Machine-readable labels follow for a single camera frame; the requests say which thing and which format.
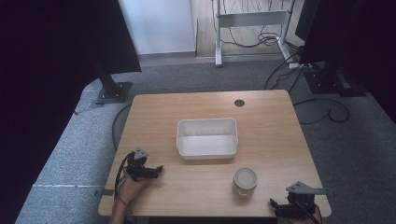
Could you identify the white plastic bin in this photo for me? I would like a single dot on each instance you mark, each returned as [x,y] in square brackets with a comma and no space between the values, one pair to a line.
[207,146]

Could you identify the black stand with base plate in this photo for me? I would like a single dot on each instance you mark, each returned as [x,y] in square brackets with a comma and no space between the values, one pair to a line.
[330,81]
[112,90]

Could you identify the person's left hand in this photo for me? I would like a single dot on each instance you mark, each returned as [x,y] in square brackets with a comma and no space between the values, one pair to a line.
[130,189]

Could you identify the person's right hand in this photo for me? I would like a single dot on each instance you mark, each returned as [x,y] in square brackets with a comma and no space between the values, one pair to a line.
[313,219]

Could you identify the white power strip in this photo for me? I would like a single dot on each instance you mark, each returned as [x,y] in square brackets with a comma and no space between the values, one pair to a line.
[297,65]

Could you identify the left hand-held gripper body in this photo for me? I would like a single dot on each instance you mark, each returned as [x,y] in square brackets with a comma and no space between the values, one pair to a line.
[137,166]

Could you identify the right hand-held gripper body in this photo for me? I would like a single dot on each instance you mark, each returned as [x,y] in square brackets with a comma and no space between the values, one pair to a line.
[300,203]

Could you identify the white metal desk frame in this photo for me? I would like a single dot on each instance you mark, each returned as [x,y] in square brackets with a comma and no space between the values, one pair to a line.
[252,19]

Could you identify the grey metal table bracket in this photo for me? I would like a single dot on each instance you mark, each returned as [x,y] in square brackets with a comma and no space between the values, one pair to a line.
[325,192]
[106,192]

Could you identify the glass jar with grey lid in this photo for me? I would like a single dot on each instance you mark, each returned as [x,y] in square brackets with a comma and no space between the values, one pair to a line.
[245,181]

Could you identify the black curtain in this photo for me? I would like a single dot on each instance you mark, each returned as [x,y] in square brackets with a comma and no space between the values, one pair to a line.
[46,77]
[355,37]

